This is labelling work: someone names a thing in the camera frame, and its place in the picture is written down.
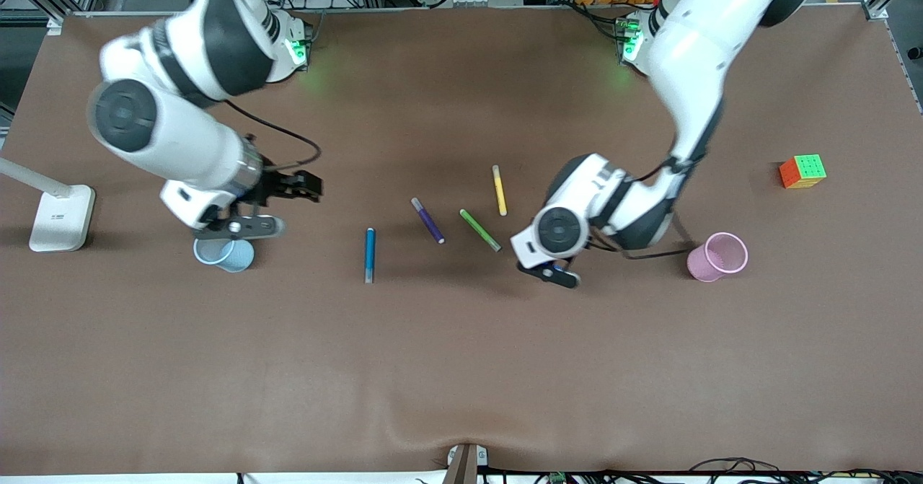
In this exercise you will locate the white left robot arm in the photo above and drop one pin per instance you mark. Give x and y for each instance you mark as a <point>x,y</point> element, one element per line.
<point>692,51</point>

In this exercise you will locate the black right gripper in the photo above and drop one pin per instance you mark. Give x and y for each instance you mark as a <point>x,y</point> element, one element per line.
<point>276,185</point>

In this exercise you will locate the light blue mesh cup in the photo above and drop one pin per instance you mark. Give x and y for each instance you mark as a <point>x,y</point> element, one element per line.
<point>234,257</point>

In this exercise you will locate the blue marker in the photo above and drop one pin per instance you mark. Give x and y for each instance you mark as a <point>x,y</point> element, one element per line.
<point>369,253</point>

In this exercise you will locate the brown table cover cloth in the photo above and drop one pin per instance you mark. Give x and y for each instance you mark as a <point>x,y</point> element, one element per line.
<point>461,361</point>

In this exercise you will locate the pink mesh cup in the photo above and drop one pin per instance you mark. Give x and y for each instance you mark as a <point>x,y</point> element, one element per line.
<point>703,264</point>

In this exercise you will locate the colourful puzzle cube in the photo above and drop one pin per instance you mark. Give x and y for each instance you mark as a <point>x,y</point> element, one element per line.
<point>802,172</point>

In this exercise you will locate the white lamp stand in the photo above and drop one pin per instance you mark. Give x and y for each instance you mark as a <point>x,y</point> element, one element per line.
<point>61,217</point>

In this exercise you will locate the yellow marker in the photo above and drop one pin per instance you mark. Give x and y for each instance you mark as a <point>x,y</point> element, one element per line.
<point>499,192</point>

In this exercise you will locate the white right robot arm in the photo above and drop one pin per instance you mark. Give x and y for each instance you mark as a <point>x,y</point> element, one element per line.
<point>180,138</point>

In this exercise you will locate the silver corner bracket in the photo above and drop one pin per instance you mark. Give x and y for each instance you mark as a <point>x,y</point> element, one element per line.
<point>55,25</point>
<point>875,11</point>

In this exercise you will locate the brown camera mount post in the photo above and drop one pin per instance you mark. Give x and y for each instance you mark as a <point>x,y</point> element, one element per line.
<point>463,466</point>

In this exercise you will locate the green marker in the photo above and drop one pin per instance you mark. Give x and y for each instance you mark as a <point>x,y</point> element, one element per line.
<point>479,229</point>

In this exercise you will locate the green terminal connector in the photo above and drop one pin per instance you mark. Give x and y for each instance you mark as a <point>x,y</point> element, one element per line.
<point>557,478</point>

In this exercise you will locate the purple marker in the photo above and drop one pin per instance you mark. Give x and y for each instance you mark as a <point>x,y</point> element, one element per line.
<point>428,221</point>

